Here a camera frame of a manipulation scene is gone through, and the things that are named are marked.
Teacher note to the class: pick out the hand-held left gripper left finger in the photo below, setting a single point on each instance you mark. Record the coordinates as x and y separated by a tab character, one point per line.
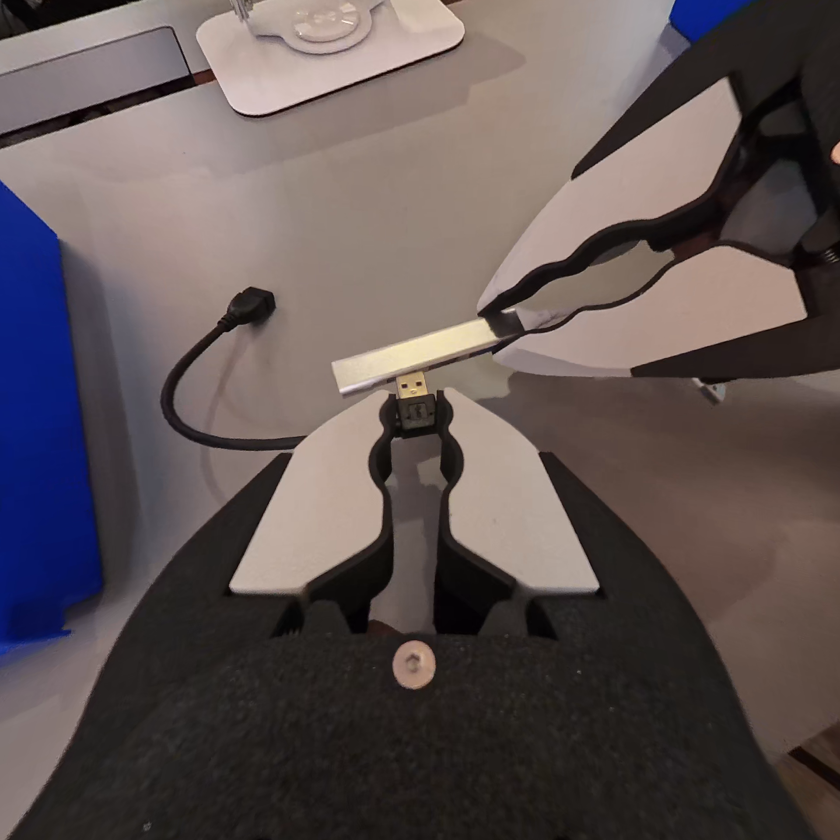
308	518

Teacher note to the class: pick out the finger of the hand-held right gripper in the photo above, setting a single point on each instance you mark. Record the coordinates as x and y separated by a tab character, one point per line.
709	308
623	170

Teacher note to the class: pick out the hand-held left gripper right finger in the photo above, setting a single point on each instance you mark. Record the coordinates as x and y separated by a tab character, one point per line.
518	518

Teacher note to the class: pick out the blue plastic bin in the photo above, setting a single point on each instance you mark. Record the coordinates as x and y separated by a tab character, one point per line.
39	426
702	16

